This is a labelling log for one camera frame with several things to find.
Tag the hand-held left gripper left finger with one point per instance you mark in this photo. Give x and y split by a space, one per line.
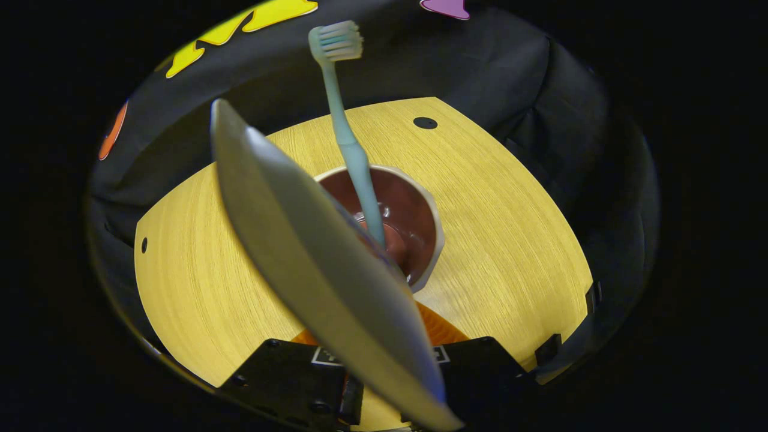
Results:
282 378

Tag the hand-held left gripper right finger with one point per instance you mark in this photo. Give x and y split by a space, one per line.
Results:
480 378

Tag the white toothpaste tube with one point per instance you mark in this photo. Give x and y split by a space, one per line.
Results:
312 258

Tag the beige cup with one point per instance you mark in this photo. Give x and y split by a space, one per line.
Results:
414 228

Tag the pale green toothbrush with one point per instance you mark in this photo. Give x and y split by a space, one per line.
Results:
348 138

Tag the black backdrop cloth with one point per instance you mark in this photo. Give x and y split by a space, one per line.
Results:
510 72

